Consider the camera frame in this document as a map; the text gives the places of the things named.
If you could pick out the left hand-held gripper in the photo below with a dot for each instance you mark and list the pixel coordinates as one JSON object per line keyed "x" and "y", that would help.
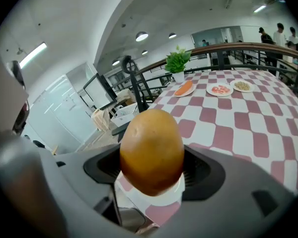
{"x": 5, "y": 103}

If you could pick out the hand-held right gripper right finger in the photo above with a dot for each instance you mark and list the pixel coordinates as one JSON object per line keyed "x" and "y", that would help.
{"x": 226, "y": 207}

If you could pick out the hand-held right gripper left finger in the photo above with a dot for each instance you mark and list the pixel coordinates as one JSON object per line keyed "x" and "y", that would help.
{"x": 72, "y": 182}

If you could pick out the plate with orange fruit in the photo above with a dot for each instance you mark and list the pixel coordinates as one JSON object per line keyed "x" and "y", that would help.
{"x": 164, "y": 199}

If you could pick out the brown potato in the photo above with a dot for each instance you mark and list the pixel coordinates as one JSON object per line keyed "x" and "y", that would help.
{"x": 151, "y": 152}

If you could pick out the small white plate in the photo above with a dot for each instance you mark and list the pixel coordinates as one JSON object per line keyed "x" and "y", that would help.
{"x": 219, "y": 95}
{"x": 241, "y": 91}
{"x": 191, "y": 91}

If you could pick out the long ceiling strip light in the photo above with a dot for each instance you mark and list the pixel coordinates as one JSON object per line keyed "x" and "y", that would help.
{"x": 260, "y": 8}
{"x": 32, "y": 54}

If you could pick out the frosted glass partition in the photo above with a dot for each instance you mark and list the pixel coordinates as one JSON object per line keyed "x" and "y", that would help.
{"x": 62, "y": 113}

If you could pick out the pink checkered tablecloth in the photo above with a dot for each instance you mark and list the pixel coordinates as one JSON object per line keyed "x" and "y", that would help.
{"x": 238, "y": 133}

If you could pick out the white perforated plastic basket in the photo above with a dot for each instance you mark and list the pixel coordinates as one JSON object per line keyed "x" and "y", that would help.
{"x": 121, "y": 118}

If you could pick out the black framed white board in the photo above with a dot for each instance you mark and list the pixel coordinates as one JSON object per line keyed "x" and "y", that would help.
{"x": 96, "y": 90}

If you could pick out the black high-back office chair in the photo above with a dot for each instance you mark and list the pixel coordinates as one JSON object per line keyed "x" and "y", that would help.
{"x": 139, "y": 90}

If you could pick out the red sliced food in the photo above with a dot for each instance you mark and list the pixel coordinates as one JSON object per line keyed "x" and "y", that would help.
{"x": 221, "y": 89}

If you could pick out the round pendant ceiling lamp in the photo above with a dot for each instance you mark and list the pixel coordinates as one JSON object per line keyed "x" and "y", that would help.
{"x": 172, "y": 35}
{"x": 141, "y": 36}
{"x": 144, "y": 52}
{"x": 116, "y": 62}

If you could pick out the brown grain food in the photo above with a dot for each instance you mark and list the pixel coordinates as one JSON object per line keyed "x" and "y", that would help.
{"x": 242, "y": 85}

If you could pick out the orange carrot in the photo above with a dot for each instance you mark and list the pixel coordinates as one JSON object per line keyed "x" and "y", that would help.
{"x": 183, "y": 88}

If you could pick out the green potted plant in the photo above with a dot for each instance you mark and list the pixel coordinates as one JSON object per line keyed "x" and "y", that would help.
{"x": 176, "y": 61}

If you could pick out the brown handrail black railing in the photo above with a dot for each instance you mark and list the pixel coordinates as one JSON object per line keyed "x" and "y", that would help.
{"x": 250, "y": 45}

